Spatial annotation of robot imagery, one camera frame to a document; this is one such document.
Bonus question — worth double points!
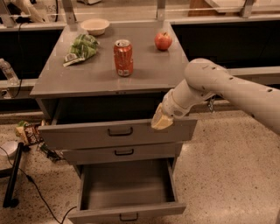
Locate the grey drawer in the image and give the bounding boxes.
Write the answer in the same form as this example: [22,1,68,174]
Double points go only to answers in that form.
[38,100,198,151]
[63,143,182,165]
[68,158,186,224]

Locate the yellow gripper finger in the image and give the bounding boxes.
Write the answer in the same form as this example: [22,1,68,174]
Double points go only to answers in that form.
[151,103,173,130]

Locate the brown snack bag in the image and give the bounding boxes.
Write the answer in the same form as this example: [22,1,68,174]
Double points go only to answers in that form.
[15,120,47,145]

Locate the white bowl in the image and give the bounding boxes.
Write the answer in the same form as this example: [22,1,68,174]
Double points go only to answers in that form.
[80,18,110,36]

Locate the grey top drawer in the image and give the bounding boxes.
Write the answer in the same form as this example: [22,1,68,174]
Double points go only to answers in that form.
[38,100,198,151]

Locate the clear plastic bottle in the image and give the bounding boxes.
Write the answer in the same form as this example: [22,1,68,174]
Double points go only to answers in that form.
[0,59,19,86]

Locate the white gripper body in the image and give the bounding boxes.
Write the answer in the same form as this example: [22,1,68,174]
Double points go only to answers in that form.
[162,89,189,119]

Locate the grey drawer cabinet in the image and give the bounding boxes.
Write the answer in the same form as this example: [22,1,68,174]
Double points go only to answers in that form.
[30,20,202,176]

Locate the black stand leg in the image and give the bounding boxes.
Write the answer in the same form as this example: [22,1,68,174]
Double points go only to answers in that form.
[1,143,24,208]

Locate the green chip bag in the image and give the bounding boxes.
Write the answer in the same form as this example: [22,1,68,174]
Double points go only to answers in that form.
[63,34,99,67]

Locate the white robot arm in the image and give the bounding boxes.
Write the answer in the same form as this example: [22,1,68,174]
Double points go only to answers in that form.
[151,59,280,224]

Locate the grey bottom drawer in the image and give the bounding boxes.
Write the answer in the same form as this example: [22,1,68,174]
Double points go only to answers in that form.
[68,158,186,224]

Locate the grey middle drawer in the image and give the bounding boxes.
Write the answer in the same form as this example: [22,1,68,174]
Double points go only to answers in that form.
[63,143,182,165]

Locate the orange soda can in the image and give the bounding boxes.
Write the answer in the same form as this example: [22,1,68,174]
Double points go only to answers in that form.
[114,39,133,77]

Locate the black floor cable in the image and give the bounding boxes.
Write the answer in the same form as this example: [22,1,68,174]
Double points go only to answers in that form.
[0,145,77,224]

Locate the red apple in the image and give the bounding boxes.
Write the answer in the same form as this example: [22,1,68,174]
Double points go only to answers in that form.
[154,32,172,51]

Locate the white round floor disc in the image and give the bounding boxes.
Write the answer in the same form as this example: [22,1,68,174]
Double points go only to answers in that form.
[0,141,18,158]

